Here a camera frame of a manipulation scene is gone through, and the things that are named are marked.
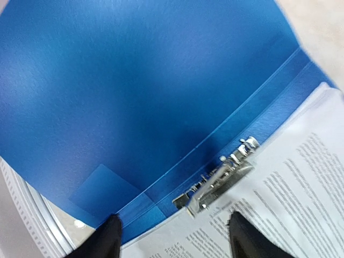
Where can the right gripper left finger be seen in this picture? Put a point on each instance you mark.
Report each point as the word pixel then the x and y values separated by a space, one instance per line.
pixel 104 242

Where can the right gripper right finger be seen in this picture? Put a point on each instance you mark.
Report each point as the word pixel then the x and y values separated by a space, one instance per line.
pixel 247 241

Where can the printed paper sheet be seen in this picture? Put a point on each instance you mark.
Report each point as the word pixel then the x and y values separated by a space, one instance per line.
pixel 293 195

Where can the metal folder clip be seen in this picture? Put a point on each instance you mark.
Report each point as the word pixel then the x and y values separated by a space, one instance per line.
pixel 233 168

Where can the blue plastic folder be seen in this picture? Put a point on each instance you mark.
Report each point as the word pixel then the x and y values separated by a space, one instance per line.
pixel 120 106

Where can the aluminium front rail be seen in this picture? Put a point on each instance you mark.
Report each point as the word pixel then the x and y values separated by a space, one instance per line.
pixel 37 215

